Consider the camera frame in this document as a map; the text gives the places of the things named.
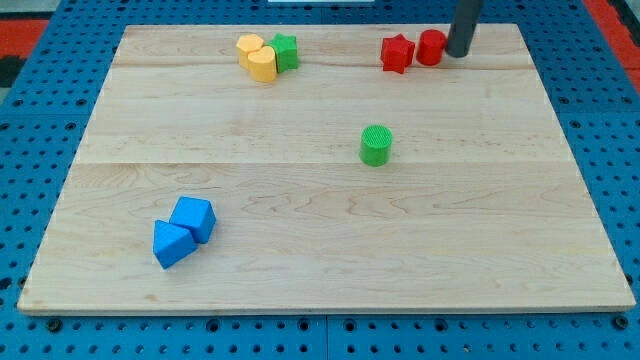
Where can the red cylinder block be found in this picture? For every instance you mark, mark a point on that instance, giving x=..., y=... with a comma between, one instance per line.
x=431, y=46

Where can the green star block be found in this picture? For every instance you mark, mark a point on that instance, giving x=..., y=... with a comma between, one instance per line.
x=286, y=52

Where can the red star block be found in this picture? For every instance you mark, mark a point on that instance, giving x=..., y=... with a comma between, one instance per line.
x=397, y=53

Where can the wooden board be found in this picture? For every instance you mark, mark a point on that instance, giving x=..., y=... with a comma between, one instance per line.
x=480, y=208

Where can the green cylinder block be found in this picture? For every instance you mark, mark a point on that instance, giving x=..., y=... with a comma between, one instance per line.
x=375, y=145

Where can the yellow heart block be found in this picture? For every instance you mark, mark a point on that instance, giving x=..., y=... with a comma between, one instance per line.
x=262, y=64

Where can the blue cube block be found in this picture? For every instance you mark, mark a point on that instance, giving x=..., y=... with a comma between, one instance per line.
x=196, y=215

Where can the yellow hexagon block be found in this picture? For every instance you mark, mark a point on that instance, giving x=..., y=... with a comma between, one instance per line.
x=247, y=44

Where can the blue triangle block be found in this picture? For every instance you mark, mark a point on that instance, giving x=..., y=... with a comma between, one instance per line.
x=171, y=243

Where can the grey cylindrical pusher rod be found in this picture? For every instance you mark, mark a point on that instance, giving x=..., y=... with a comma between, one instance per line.
x=462, y=28

